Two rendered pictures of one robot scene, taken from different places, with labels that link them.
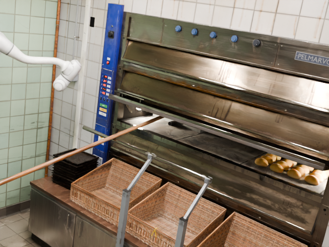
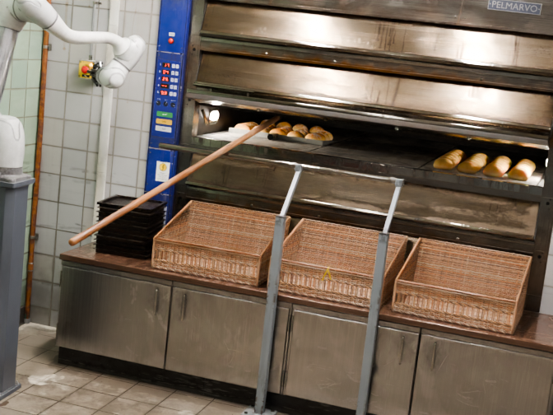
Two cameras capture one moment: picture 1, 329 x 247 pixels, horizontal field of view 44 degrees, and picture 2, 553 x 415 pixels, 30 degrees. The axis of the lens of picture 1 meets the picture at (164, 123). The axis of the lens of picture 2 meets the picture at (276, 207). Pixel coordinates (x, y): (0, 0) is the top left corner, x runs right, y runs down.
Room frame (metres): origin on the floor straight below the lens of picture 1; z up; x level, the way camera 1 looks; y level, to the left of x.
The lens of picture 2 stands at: (-1.81, 1.71, 1.80)
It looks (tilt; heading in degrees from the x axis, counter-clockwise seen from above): 10 degrees down; 341
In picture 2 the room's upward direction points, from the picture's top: 6 degrees clockwise
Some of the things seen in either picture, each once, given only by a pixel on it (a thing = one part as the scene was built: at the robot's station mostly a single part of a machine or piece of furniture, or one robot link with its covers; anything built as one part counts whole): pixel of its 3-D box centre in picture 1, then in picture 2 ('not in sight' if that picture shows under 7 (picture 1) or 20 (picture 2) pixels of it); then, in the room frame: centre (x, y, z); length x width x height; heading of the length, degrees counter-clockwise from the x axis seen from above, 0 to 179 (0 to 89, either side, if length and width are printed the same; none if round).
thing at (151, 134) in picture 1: (204, 154); (360, 164); (2.92, -0.33, 1.16); 1.80 x 0.06 x 0.04; 54
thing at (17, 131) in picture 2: not in sight; (5, 140); (2.89, 1.39, 1.17); 0.18 x 0.16 x 0.22; 32
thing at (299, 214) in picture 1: (199, 172); (355, 193); (2.90, -0.32, 1.02); 1.79 x 0.11 x 0.19; 54
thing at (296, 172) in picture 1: (298, 162); (486, 163); (2.92, -1.05, 1.21); 0.61 x 0.48 x 0.06; 144
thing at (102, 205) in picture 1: (115, 189); (222, 240); (3.02, 0.31, 0.72); 0.56 x 0.49 x 0.28; 55
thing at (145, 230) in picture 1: (175, 219); (338, 261); (2.67, -0.18, 0.72); 0.56 x 0.49 x 0.28; 53
